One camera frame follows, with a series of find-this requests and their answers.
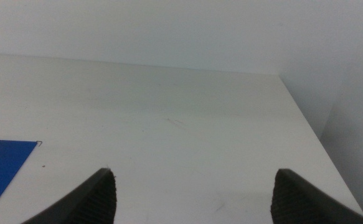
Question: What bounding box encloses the blue rectangular mat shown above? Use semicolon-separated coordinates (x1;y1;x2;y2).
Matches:
0;139;39;202

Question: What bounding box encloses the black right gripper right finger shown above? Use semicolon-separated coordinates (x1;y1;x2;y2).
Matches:
270;168;363;224

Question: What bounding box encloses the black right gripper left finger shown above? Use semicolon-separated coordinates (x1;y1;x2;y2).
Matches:
20;167;118;224

